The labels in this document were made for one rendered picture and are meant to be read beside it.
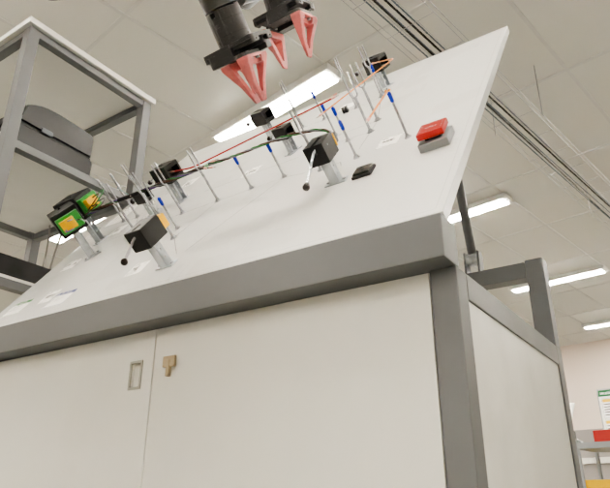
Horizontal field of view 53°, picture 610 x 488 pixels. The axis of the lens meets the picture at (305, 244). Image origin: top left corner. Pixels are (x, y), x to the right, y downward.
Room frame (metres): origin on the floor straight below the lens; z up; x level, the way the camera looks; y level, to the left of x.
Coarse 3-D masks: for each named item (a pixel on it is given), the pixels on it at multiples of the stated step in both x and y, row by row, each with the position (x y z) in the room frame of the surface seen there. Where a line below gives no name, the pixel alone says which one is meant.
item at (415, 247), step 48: (336, 240) 0.85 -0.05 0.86; (384, 240) 0.80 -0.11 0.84; (432, 240) 0.76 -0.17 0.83; (192, 288) 1.01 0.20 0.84; (240, 288) 0.95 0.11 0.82; (288, 288) 0.90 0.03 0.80; (336, 288) 0.89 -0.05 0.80; (0, 336) 1.35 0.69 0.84; (48, 336) 1.24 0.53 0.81; (96, 336) 1.19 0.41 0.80
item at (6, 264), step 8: (0, 256) 1.54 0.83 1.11; (8, 256) 1.56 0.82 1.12; (0, 264) 1.55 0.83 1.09; (8, 264) 1.56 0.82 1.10; (16, 264) 1.58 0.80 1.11; (24, 264) 1.60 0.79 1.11; (32, 264) 1.62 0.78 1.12; (0, 272) 1.55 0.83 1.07; (8, 272) 1.57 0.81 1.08; (16, 272) 1.59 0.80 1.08; (24, 272) 1.61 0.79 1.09; (32, 272) 1.63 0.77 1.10; (40, 272) 1.64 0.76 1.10; (24, 280) 1.61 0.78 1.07; (32, 280) 1.63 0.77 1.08
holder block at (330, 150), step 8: (320, 136) 0.98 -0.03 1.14; (328, 136) 0.97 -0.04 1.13; (312, 144) 0.97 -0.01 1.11; (320, 144) 0.95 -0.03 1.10; (328, 144) 0.97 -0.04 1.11; (336, 144) 0.99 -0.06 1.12; (304, 152) 0.97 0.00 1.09; (312, 152) 0.97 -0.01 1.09; (320, 152) 0.96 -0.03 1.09; (328, 152) 0.97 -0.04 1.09; (336, 152) 0.99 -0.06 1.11; (320, 160) 0.97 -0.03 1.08; (328, 160) 0.97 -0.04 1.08
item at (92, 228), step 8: (80, 192) 1.44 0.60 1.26; (88, 192) 1.45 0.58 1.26; (64, 200) 1.45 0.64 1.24; (72, 200) 1.42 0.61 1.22; (56, 208) 1.46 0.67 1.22; (80, 208) 1.44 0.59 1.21; (88, 216) 1.46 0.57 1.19; (88, 224) 1.50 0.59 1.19; (96, 232) 1.54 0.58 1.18; (96, 240) 1.54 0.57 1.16
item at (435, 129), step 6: (438, 120) 0.92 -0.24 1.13; (444, 120) 0.90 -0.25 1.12; (426, 126) 0.92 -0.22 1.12; (432, 126) 0.91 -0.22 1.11; (438, 126) 0.90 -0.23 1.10; (444, 126) 0.90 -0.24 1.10; (420, 132) 0.92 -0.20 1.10; (426, 132) 0.90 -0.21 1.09; (432, 132) 0.90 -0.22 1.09; (438, 132) 0.90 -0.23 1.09; (420, 138) 0.92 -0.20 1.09; (426, 138) 0.91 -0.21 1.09; (432, 138) 0.92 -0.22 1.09
